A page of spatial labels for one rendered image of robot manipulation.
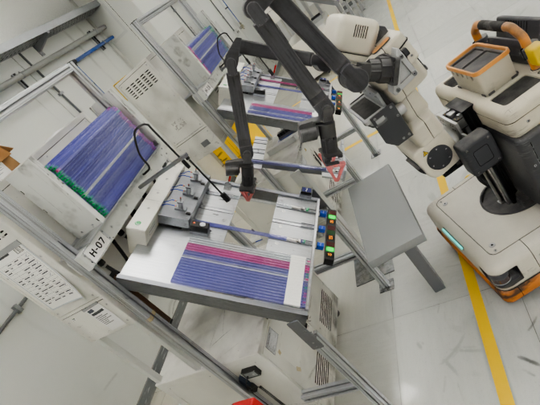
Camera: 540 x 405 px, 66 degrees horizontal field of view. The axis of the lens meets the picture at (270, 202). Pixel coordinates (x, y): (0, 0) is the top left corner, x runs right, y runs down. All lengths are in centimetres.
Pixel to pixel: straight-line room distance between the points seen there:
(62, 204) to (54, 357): 165
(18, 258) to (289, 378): 117
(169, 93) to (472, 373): 223
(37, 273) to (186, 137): 148
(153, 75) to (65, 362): 193
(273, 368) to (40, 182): 115
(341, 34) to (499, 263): 109
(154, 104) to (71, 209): 139
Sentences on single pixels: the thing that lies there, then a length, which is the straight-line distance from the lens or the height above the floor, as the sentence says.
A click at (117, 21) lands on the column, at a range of 498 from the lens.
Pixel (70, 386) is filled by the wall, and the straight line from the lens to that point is 317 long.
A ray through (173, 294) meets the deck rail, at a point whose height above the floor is 105.
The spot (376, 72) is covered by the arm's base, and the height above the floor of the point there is 121.
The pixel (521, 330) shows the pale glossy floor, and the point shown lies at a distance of 206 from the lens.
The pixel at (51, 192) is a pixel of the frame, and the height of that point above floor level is 158.
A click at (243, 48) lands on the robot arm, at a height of 149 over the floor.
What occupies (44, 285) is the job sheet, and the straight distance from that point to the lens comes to 186.
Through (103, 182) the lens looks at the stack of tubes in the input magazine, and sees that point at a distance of 173.
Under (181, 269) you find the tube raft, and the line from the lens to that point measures 164.
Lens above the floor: 167
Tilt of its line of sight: 24 degrees down
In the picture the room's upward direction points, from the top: 42 degrees counter-clockwise
